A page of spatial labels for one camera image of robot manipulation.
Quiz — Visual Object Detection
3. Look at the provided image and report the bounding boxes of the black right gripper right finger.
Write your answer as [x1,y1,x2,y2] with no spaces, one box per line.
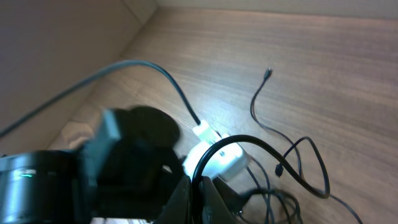
[201,177,233,224]

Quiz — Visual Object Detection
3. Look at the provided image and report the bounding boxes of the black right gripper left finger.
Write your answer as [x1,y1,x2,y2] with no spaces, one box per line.
[154,175,192,224]

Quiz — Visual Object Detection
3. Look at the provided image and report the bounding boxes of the thick black USB-A cable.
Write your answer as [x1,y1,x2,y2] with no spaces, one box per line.
[190,134,331,224]

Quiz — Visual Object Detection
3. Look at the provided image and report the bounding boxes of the black micro USB cable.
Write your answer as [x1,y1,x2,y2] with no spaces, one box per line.
[250,67,304,178]

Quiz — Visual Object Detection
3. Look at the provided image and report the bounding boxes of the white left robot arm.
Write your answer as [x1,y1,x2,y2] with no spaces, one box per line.
[1,106,184,223]

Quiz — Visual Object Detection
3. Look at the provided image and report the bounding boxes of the black left camera cable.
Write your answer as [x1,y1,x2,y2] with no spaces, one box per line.
[0,59,202,138]

